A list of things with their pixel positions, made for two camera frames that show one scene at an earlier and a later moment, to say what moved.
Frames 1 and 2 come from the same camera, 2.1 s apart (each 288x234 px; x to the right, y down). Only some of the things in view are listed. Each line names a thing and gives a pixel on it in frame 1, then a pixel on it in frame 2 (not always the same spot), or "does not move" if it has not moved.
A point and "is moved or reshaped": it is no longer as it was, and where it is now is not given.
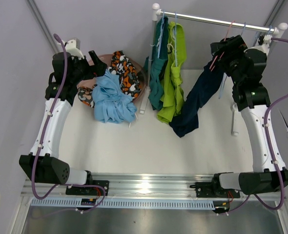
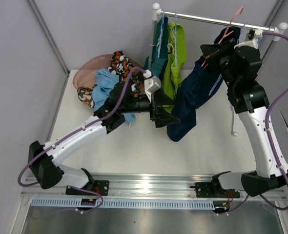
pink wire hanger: x=223 y=52 is moved or reshaped
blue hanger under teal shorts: x=158 y=44 does not move
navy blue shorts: x=206 y=89 is moved or reshaped
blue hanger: x=224 y=77 → x=220 y=75
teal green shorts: x=154 y=63 does not move
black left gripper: x=98 y=69 → x=163 y=118
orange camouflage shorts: x=126 y=71 does not move
